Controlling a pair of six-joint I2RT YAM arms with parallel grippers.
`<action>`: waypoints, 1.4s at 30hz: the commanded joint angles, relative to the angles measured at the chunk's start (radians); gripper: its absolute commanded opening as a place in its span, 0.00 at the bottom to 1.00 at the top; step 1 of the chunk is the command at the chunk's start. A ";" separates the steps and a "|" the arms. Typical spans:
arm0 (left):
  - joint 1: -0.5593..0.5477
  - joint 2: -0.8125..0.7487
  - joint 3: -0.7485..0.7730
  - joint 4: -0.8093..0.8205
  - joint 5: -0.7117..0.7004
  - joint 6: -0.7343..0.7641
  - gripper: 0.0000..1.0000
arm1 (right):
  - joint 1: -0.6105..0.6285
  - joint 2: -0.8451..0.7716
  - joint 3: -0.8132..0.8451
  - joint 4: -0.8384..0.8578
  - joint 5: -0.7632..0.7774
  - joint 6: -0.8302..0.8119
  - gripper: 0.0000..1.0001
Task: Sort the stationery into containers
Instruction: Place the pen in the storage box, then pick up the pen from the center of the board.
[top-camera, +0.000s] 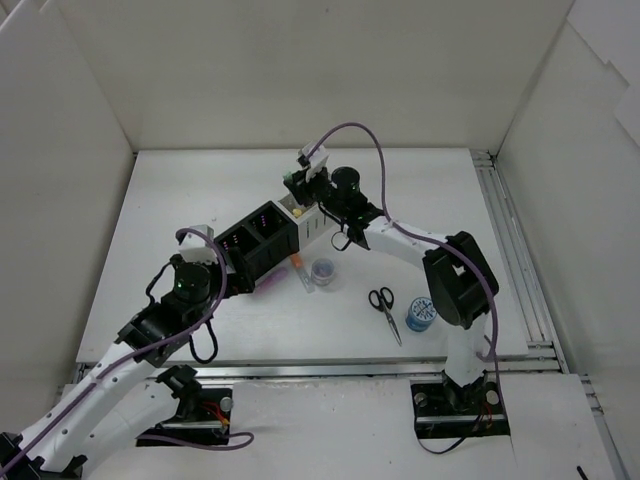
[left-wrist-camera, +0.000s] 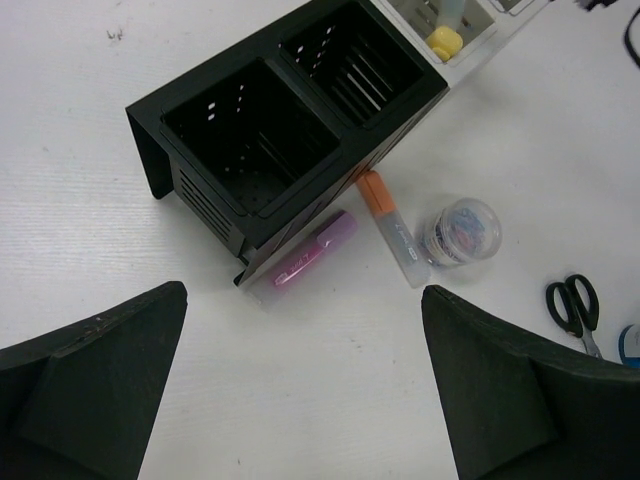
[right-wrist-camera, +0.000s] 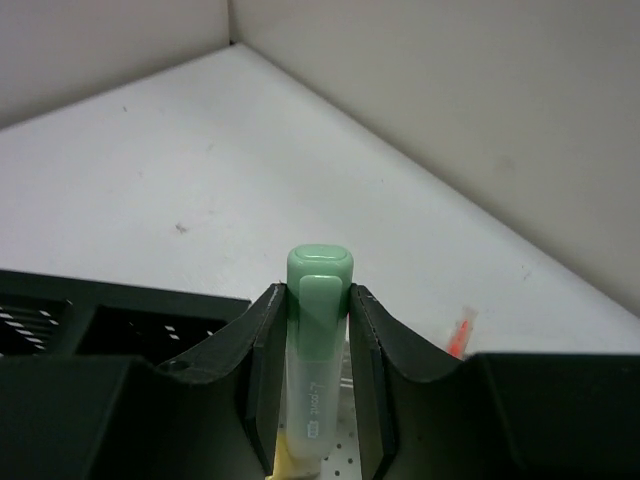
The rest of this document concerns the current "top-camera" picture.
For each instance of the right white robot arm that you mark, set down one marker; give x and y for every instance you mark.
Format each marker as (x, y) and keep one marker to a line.
(461, 284)

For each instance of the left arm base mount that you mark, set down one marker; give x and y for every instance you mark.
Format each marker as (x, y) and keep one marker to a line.
(202, 415)

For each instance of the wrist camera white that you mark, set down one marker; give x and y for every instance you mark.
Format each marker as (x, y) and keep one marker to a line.
(312, 159)
(193, 244)

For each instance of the white two-slot organizer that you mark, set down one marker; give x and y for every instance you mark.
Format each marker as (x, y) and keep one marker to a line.
(312, 224)

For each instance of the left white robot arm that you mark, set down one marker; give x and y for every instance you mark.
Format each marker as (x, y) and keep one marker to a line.
(130, 392)

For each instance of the black handled scissors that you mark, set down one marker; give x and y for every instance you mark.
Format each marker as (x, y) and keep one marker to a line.
(382, 300)

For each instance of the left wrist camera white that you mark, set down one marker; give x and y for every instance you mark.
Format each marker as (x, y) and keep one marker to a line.
(193, 244)

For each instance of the purple highlighter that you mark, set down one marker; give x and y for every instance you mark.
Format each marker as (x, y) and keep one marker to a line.
(271, 279)

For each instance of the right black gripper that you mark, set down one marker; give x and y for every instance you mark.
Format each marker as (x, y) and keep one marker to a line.
(304, 187)

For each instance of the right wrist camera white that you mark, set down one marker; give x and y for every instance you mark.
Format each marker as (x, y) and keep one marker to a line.
(312, 159)

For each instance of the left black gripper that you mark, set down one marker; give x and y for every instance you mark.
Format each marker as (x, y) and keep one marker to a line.
(232, 273)

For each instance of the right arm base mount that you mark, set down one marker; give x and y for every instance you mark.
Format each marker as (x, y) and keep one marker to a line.
(447, 416)

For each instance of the black two-slot organizer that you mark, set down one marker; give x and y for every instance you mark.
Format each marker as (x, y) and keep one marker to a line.
(265, 237)

